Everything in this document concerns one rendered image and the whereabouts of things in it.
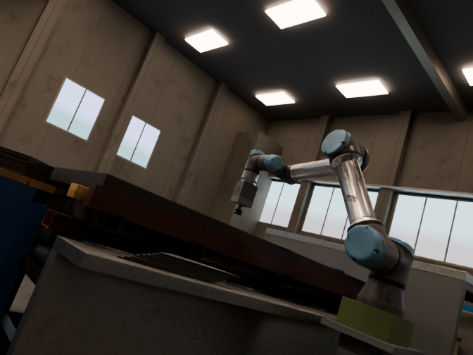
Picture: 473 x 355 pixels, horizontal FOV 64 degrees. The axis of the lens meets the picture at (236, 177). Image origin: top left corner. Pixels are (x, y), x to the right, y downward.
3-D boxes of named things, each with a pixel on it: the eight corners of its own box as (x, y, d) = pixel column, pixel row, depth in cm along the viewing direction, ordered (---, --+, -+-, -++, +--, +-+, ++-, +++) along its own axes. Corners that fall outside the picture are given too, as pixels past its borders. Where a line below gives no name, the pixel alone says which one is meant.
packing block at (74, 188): (65, 196, 104) (71, 182, 105) (82, 201, 107) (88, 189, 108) (72, 198, 99) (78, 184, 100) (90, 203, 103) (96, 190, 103)
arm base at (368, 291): (412, 322, 120) (420, 291, 122) (385, 311, 113) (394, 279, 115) (373, 308, 133) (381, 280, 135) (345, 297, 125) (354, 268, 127)
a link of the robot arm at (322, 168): (382, 153, 152) (290, 169, 189) (368, 141, 146) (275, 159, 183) (379, 180, 148) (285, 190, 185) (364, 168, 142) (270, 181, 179)
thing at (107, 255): (51, 247, 89) (57, 235, 90) (340, 322, 169) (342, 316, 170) (79, 268, 74) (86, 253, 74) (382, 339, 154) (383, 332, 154)
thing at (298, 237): (265, 232, 272) (267, 227, 273) (312, 253, 309) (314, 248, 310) (464, 280, 173) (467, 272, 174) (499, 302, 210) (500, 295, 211)
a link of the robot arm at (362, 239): (406, 268, 116) (362, 138, 149) (382, 253, 107) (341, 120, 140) (371, 279, 122) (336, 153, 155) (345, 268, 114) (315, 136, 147)
